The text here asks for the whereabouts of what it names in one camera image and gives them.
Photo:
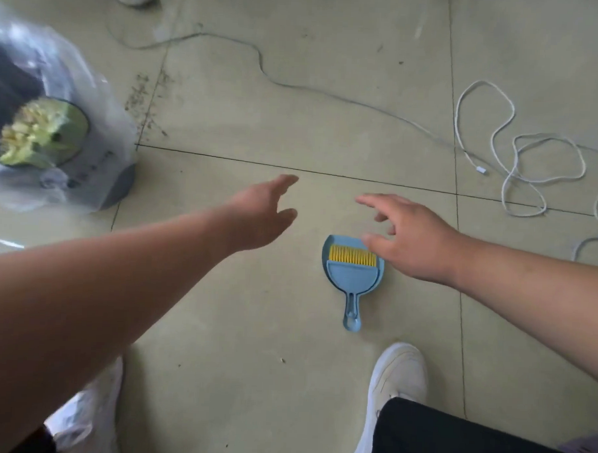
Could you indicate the blue brush yellow bristles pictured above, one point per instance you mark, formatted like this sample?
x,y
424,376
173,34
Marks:
x,y
352,255

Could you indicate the person's right white shoe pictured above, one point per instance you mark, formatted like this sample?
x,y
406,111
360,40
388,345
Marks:
x,y
396,374

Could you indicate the blue plastic dustpan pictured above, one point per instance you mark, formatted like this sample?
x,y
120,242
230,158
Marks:
x,y
335,242

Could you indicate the person's right hand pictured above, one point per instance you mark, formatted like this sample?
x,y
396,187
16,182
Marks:
x,y
421,243

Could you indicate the person's left hand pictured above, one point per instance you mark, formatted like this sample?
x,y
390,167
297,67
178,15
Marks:
x,y
255,217

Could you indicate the person's right forearm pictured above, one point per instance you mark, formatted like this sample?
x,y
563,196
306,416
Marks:
x,y
536,296

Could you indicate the person's left white shoe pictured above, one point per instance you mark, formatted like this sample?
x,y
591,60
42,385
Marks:
x,y
87,412

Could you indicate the person's left forearm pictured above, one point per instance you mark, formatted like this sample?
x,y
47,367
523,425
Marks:
x,y
80,324

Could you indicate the grey bin with plastic bag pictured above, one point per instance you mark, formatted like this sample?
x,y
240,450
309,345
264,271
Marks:
x,y
114,188

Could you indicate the person's black trousers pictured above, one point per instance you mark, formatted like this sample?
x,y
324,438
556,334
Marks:
x,y
443,439

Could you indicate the purple plastic basket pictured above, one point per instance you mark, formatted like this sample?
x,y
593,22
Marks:
x,y
585,446

